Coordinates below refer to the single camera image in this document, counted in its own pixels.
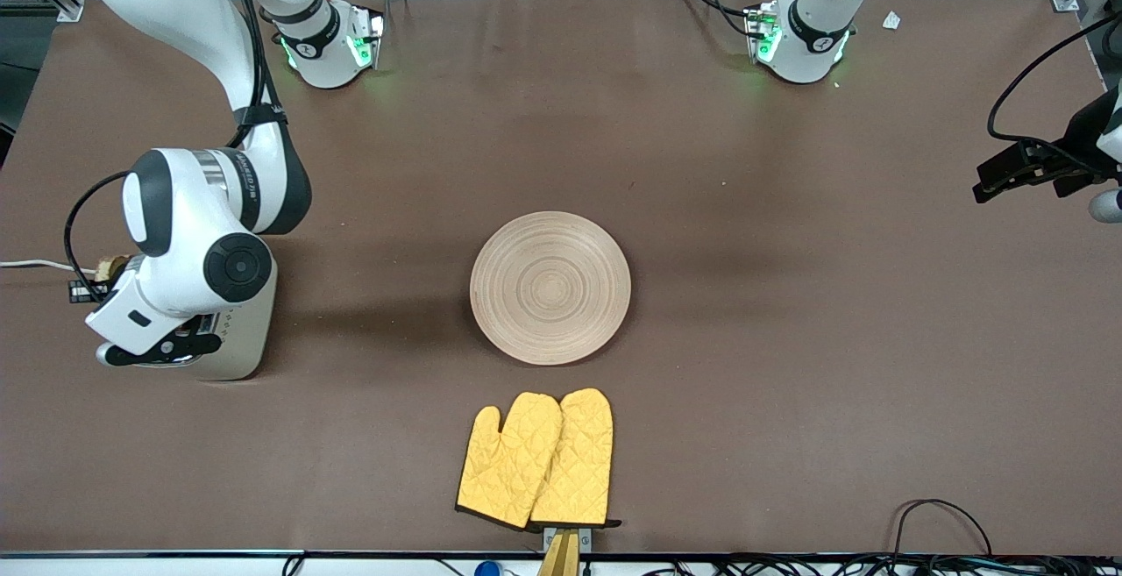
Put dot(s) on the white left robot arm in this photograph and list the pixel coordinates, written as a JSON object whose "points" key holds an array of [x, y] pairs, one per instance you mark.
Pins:
{"points": [[815, 32]]}

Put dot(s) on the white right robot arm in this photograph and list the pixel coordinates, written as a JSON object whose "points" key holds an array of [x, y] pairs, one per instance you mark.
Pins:
{"points": [[175, 199]]}

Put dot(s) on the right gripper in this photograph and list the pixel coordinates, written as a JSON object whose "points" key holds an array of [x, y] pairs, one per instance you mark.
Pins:
{"points": [[111, 286]]}

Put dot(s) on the blue knob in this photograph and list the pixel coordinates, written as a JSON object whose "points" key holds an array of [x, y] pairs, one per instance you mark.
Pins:
{"points": [[487, 570]]}

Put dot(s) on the white paper scrap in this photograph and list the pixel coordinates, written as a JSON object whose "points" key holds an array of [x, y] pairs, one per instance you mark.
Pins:
{"points": [[891, 20]]}

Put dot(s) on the chrome and beige toaster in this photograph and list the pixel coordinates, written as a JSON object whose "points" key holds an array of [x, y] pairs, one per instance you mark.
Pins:
{"points": [[250, 330]]}

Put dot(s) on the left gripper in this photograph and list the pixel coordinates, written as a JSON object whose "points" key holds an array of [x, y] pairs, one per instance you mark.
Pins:
{"points": [[1084, 139]]}

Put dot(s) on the yellow quilted oven mitt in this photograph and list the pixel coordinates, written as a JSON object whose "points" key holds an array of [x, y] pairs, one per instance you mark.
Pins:
{"points": [[508, 462], [578, 462]]}

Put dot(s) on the grey metal bracket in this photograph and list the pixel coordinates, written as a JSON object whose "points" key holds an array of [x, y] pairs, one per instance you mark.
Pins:
{"points": [[585, 538]]}

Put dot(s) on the round wooden plate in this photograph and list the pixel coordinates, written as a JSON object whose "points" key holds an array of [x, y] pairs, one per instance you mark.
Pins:
{"points": [[550, 288]]}

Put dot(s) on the brown table cover sheet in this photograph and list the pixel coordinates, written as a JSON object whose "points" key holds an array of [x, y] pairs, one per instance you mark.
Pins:
{"points": [[789, 295]]}

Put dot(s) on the brown bread slice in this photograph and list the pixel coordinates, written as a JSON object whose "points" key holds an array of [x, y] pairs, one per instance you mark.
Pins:
{"points": [[114, 267]]}

